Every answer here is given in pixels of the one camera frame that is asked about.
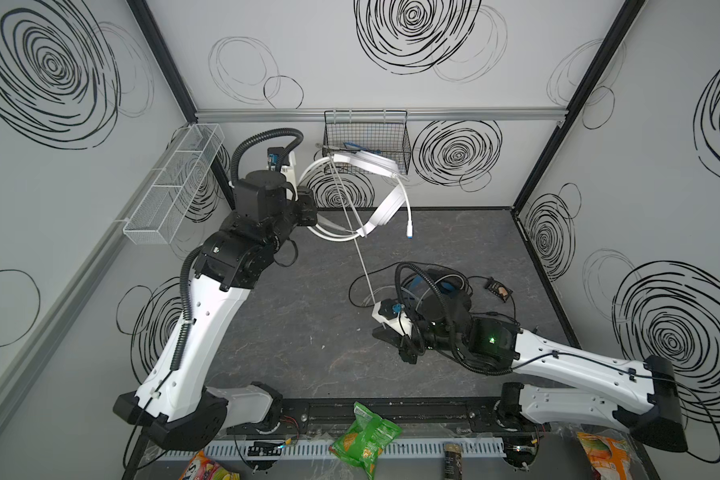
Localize dark can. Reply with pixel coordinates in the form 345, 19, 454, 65
443, 443, 463, 480

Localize black blue headphones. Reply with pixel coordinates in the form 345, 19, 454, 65
347, 260, 517, 319

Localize aluminium wall rail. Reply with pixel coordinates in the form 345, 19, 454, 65
196, 107, 568, 123

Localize colourful snack packet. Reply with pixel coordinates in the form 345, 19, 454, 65
179, 451, 241, 480

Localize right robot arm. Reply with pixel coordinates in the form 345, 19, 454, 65
359, 261, 720, 464

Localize white headphones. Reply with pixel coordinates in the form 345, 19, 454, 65
295, 150, 414, 244

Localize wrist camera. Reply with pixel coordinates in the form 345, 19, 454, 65
372, 299, 413, 336
267, 147, 297, 186

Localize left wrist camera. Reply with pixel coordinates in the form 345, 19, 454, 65
267, 147, 297, 186

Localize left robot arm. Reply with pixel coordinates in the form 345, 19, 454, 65
113, 128, 317, 451

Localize green snack bag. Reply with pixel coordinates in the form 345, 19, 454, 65
329, 402, 402, 480

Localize clear wall shelf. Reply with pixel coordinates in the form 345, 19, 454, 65
123, 123, 224, 245

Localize orange snack bag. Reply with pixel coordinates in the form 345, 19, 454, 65
576, 432, 632, 480

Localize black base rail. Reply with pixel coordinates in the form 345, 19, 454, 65
215, 395, 589, 433

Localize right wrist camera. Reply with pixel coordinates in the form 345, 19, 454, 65
372, 299, 413, 336

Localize black wire basket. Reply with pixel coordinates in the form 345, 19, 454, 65
321, 109, 412, 175

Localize white slotted cable duct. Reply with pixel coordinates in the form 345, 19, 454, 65
204, 437, 506, 461

